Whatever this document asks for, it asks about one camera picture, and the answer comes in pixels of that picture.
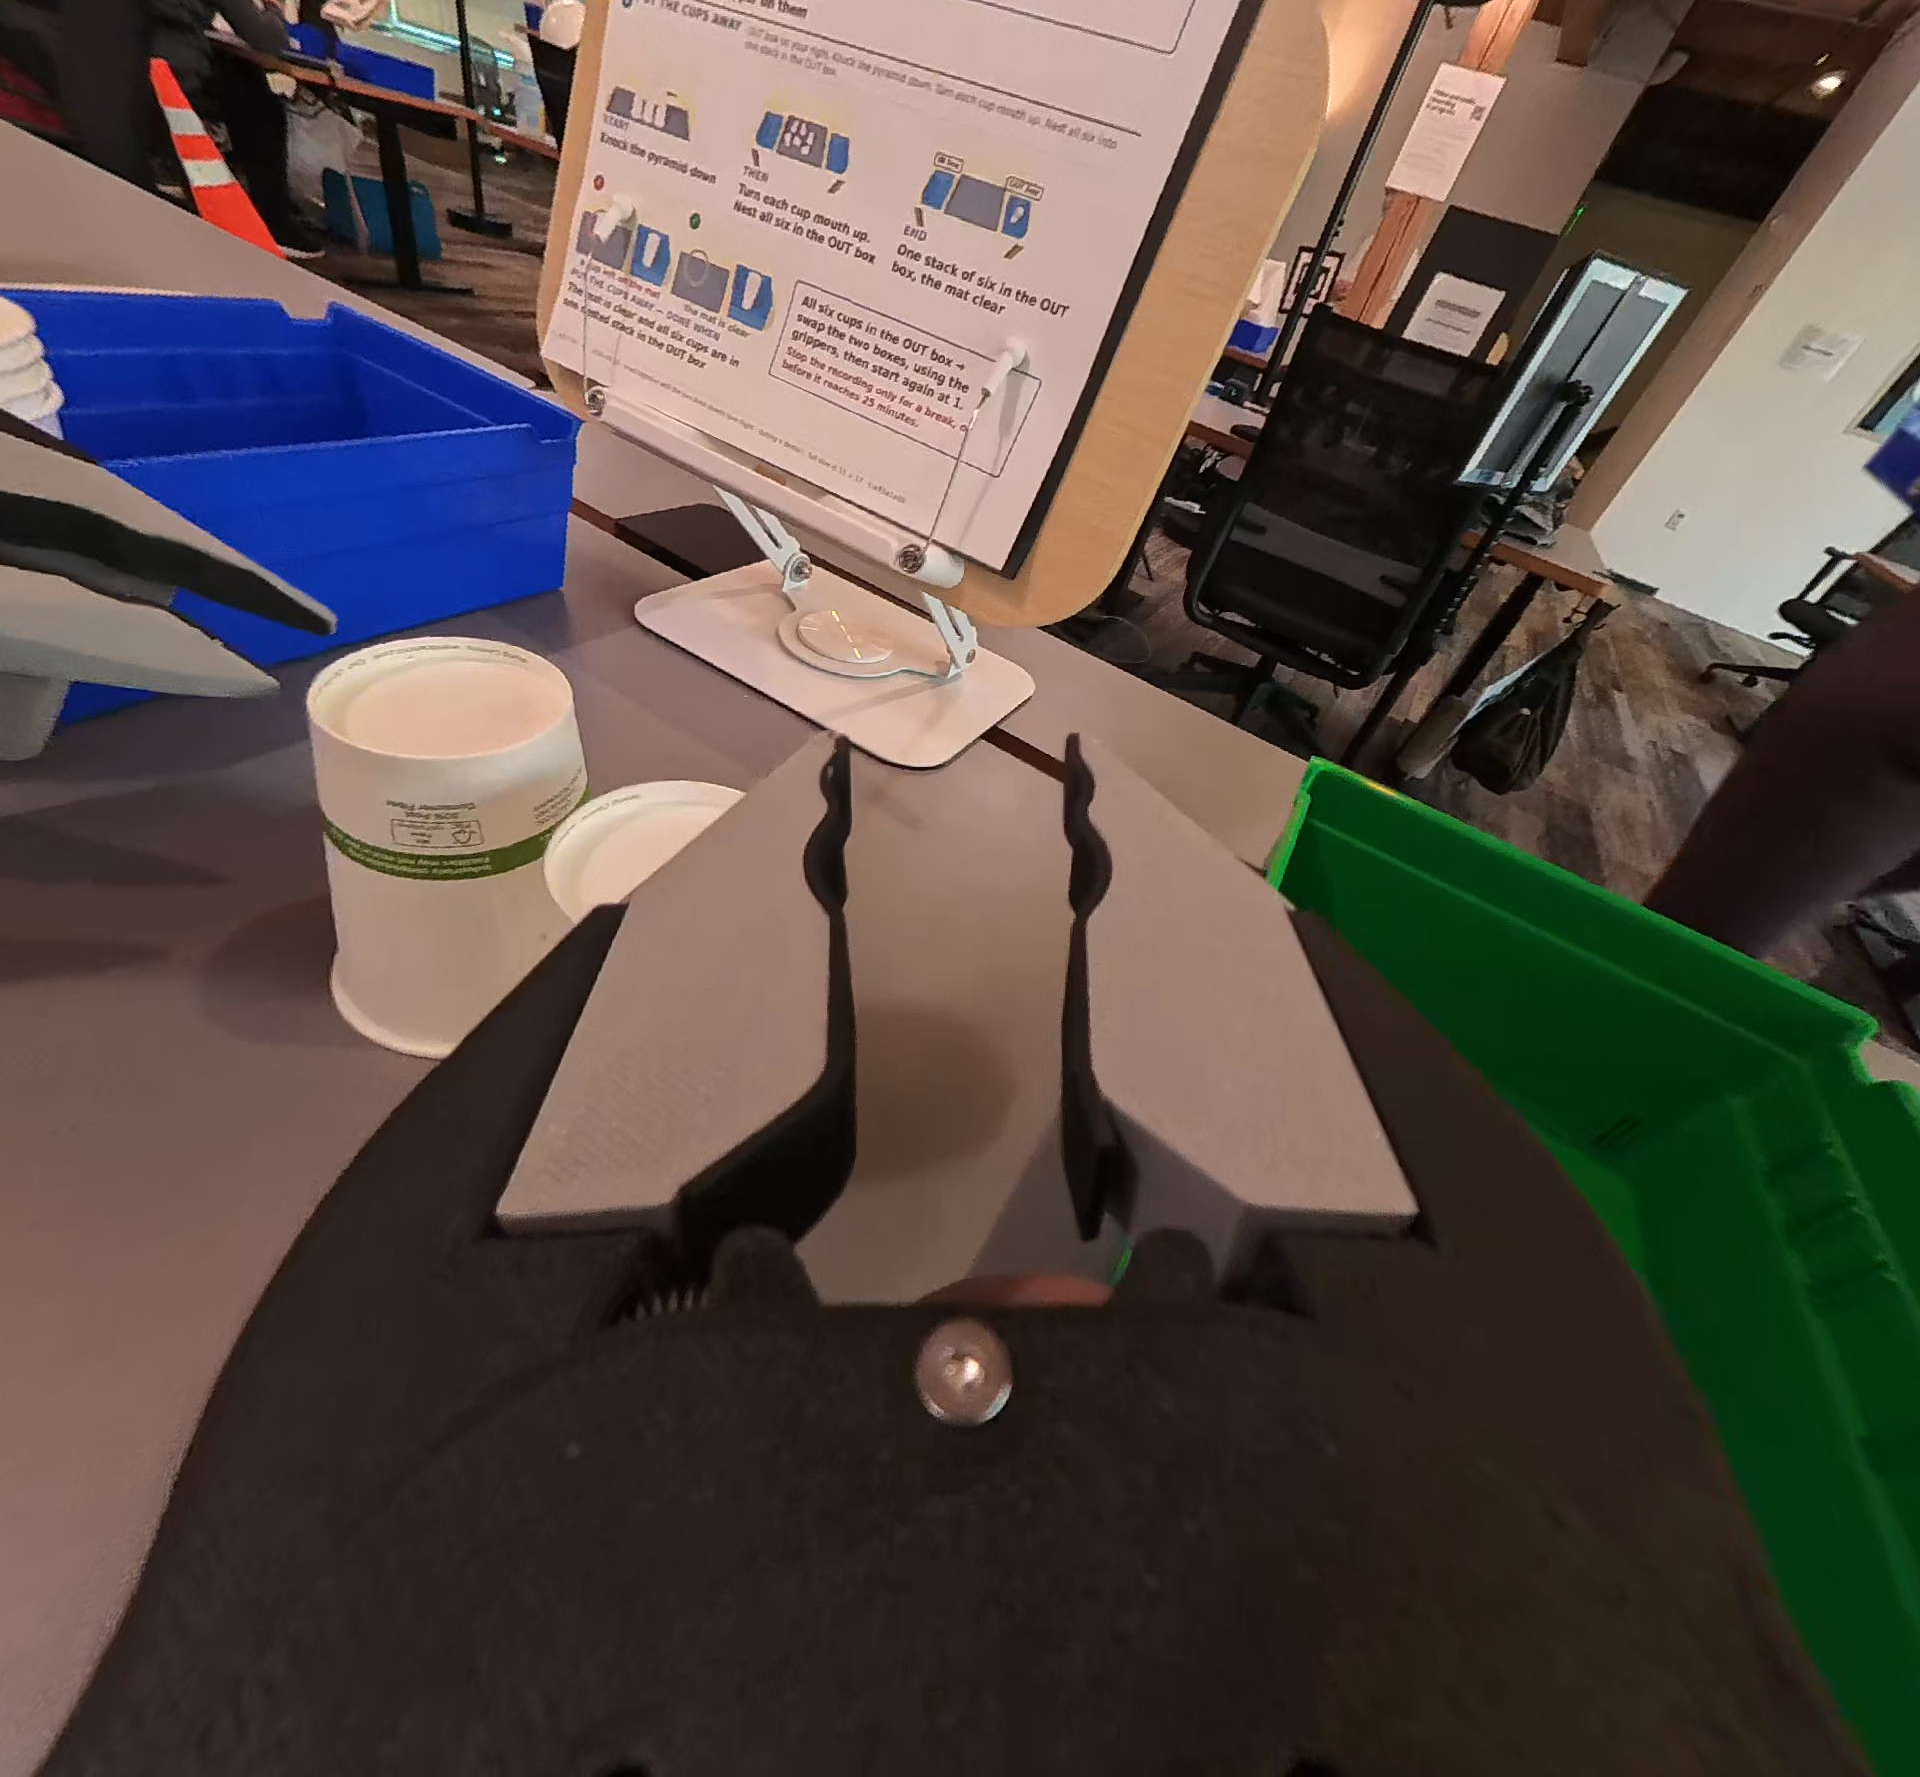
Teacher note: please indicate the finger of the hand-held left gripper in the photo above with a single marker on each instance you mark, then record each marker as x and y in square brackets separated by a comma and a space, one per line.
[75, 473]
[106, 645]

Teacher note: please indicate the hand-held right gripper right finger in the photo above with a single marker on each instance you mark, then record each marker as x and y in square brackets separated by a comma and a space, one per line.
[1217, 1058]

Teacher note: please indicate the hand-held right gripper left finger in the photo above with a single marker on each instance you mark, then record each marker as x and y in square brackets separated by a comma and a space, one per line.
[690, 1041]

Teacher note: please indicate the white paper cup green band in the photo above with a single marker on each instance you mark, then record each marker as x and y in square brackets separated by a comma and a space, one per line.
[435, 937]
[629, 846]

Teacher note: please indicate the blue plastic bin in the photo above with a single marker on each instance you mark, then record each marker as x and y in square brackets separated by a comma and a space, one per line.
[375, 487]

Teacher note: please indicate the orange traffic cone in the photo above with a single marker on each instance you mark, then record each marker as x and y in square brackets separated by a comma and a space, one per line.
[212, 173]

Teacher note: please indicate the green plastic bin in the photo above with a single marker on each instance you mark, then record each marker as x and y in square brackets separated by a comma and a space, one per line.
[1651, 1133]

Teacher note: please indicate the black bag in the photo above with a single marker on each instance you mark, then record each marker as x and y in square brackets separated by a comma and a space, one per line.
[1522, 713]

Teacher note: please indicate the black office chair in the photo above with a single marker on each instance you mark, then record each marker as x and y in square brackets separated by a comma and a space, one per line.
[1335, 502]

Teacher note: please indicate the wooden board document stand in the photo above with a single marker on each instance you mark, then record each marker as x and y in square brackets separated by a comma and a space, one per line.
[1201, 382]

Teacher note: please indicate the tilted display on stand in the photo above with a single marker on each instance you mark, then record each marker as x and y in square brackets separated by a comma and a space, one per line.
[1590, 353]

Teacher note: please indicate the printed instruction sheet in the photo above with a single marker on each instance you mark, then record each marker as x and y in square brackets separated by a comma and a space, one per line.
[929, 186]

